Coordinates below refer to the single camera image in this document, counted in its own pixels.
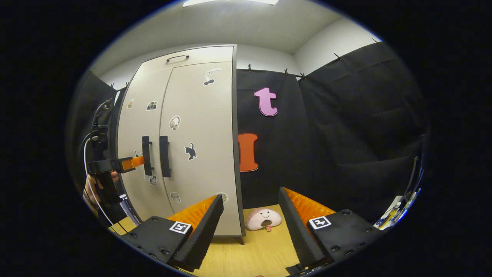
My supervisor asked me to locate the white and grey cabinet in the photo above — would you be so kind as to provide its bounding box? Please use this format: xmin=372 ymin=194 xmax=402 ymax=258
xmin=115 ymin=45 xmax=246 ymax=245

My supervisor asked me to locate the black backdrop cloth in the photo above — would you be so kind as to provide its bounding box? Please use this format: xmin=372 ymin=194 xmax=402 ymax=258
xmin=67 ymin=40 xmax=427 ymax=224

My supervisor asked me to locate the white cabinet door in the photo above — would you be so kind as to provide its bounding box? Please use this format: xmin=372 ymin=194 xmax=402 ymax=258
xmin=160 ymin=62 xmax=243 ymax=237
xmin=116 ymin=67 xmax=173 ymax=224

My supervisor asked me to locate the white cabinet drawer front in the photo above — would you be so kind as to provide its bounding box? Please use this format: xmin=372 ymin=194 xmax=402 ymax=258
xmin=140 ymin=45 xmax=235 ymax=73

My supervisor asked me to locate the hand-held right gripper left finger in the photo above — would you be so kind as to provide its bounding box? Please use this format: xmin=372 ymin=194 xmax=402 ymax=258
xmin=121 ymin=194 xmax=224 ymax=272

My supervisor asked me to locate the pink plush toy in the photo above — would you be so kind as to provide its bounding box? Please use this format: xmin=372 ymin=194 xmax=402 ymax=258
xmin=246 ymin=208 xmax=283 ymax=232

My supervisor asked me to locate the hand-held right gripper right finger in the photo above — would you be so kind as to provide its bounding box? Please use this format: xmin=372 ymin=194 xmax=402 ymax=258
xmin=278 ymin=187 xmax=385 ymax=270

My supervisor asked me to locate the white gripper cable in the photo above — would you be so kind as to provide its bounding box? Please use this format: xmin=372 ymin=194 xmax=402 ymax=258
xmin=83 ymin=138 xmax=127 ymax=233

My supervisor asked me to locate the large ceiling light panel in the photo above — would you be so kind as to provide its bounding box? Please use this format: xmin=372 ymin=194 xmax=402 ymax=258
xmin=183 ymin=0 xmax=279 ymax=7

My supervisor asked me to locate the black door handle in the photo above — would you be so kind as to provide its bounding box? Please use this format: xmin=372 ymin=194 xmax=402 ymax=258
xmin=159 ymin=135 xmax=172 ymax=178
xmin=142 ymin=135 xmax=154 ymax=177

